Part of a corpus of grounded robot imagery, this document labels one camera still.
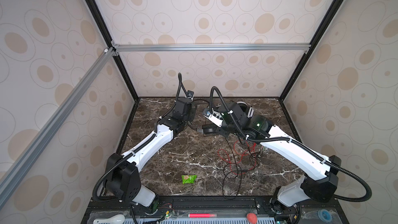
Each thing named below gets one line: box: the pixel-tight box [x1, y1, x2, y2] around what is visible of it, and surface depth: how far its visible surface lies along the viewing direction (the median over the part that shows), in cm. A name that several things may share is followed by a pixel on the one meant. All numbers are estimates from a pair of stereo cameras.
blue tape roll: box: [318, 208, 333, 223], surface depth 72 cm
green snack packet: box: [181, 174, 198, 185], surface depth 81 cm
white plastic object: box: [92, 214, 126, 224], surface depth 71 cm
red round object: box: [246, 212, 258, 224], surface depth 70 cm
